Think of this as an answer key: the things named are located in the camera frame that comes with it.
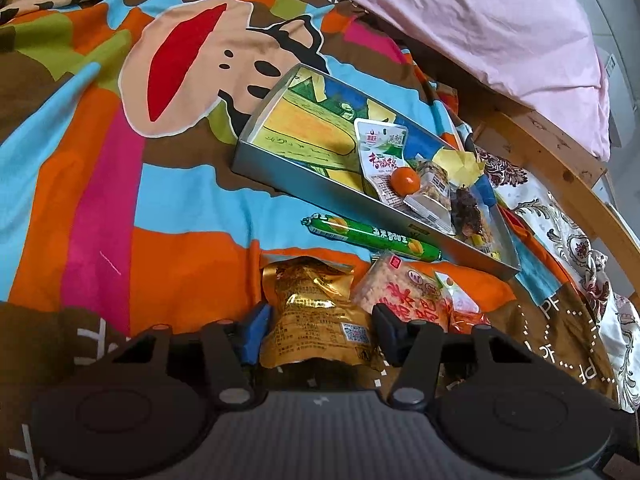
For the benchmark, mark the rice cracker packet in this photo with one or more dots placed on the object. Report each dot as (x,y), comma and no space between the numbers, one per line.
(395,285)

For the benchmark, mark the small orange ball candy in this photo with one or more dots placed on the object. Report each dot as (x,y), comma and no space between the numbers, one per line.
(404,180)

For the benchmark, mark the white floral cloth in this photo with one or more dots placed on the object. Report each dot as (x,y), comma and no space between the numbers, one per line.
(575,240)

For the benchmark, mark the grey metal tray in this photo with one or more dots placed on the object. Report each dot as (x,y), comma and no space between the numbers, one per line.
(280,160)

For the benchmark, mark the clear peanut snack packet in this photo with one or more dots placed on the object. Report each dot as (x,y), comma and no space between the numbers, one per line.
(432,190)

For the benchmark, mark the orange snack packet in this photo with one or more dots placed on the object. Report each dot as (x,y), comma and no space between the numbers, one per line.
(462,305)

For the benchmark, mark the yellow snack packet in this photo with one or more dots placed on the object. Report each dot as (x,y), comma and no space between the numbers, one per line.
(460,165)

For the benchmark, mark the clear dark dried-fruit packet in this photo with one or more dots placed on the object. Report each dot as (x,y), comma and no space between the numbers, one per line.
(467,212)

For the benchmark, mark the green sausage stick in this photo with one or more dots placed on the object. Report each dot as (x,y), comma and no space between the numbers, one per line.
(370,235)

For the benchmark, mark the white red-print snack packet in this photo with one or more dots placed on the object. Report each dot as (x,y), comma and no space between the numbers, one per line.
(380,155)

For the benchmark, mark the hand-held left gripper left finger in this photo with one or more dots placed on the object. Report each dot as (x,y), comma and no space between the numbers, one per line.
(257,330)

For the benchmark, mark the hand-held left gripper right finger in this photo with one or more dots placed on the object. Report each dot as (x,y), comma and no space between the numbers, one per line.
(387,335)

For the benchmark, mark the gold foil snack packet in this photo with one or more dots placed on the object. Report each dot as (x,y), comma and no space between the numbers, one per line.
(315,310)

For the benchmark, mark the colourful printed blanket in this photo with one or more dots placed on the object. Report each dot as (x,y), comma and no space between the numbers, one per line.
(100,160)

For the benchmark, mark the wooden bed frame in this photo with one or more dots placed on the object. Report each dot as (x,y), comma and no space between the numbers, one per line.
(560,160)

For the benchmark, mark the pink pillow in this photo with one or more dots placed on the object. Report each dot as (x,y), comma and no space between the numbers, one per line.
(475,20)

